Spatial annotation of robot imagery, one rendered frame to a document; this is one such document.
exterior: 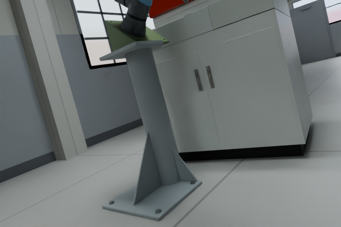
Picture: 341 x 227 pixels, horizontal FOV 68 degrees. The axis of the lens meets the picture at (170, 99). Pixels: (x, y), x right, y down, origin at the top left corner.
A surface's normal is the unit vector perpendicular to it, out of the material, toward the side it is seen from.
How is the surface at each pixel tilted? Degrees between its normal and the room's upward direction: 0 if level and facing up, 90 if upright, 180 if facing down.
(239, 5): 90
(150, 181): 90
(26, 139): 90
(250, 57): 90
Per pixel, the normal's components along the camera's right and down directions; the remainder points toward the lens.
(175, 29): -0.53, 0.19
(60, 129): 0.75, -0.15
